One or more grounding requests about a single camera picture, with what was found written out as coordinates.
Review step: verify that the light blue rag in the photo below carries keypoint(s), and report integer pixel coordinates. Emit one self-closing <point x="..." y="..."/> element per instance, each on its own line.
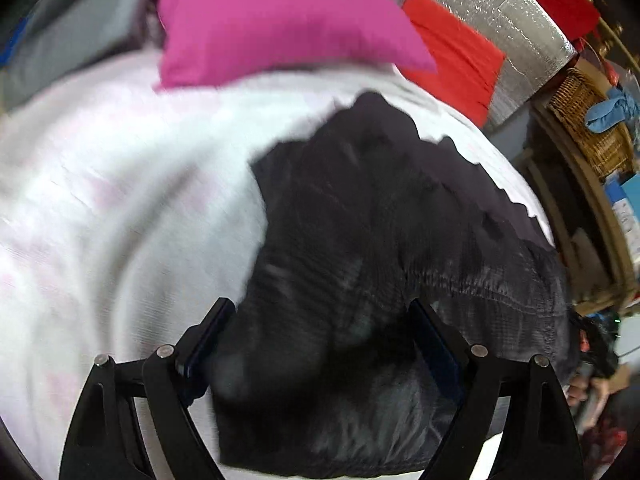
<point x="612" y="110"/>

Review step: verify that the wicker basket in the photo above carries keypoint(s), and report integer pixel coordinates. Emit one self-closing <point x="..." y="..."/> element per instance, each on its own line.
<point x="585" y="145"/>

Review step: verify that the white fluffy blanket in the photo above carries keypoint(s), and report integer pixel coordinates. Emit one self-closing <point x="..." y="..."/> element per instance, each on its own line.
<point x="125" y="200"/>

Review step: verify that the blue box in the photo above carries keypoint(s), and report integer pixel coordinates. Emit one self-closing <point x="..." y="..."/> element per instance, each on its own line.
<point x="622" y="205"/>

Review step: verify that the grey cloth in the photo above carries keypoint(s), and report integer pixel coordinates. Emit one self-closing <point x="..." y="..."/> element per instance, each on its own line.
<point x="65" y="35"/>

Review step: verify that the black quilted jacket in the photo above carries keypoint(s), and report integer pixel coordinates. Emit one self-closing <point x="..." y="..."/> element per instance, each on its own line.
<point x="350" y="240"/>

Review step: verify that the red pillow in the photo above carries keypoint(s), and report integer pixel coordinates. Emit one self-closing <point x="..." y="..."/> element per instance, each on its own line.
<point x="460" y="60"/>

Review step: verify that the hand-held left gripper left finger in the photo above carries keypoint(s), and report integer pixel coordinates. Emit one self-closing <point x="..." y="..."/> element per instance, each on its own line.
<point x="201" y="357"/>

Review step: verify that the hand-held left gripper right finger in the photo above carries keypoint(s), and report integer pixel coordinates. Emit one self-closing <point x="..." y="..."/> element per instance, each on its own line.
<point x="440" y="355"/>

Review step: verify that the pink pillow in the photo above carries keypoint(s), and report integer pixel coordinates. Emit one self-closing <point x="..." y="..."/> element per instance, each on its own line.
<point x="280" y="20"/>

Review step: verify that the silver foil insulation panel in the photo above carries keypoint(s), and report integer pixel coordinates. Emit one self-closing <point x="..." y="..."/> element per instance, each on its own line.
<point x="525" y="45"/>

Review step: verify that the wooden shelf unit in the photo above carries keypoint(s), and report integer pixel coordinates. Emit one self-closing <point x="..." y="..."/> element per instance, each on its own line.
<point x="595" y="220"/>

